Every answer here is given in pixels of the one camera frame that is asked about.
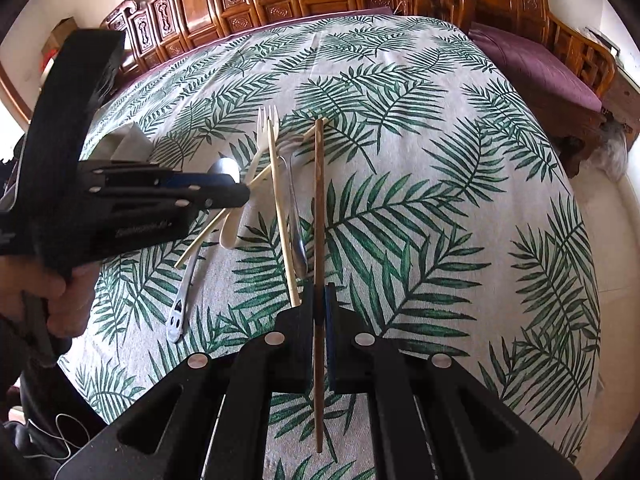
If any large steel round spoon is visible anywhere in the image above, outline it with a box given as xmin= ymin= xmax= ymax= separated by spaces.
xmin=165 ymin=157 xmax=240 ymax=344

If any light bamboo chopstick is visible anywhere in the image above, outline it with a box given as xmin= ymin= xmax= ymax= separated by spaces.
xmin=173 ymin=118 xmax=329 ymax=270
xmin=267 ymin=119 xmax=300 ymax=307

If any dark brown wooden chopstick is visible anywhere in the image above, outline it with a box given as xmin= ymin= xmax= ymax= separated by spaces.
xmin=314 ymin=119 xmax=326 ymax=454

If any steel fork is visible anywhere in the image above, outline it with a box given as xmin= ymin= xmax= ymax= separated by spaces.
xmin=278 ymin=140 xmax=308 ymax=280

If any person's left hand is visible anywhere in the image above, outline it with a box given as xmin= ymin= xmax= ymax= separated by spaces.
xmin=1 ymin=256 xmax=101 ymax=338

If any grey metal tray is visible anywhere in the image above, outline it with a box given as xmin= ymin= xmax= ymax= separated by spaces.
xmin=89 ymin=122 xmax=153 ymax=162

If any palm leaf tablecloth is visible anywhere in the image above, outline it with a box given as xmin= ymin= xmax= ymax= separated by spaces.
xmin=58 ymin=14 xmax=600 ymax=479

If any cardboard boxes stack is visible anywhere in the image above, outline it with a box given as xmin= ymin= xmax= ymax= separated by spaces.
xmin=40 ymin=16 xmax=78 ymax=84

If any plastic bag on floor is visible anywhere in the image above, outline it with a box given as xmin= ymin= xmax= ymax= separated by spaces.
xmin=589 ymin=119 xmax=628 ymax=183

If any purple armchair cushion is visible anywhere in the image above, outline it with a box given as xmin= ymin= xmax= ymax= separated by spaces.
xmin=469 ymin=23 xmax=602 ymax=113

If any carved wooden armchair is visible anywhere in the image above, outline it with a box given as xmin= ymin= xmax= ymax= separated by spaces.
xmin=398 ymin=0 xmax=639 ymax=177

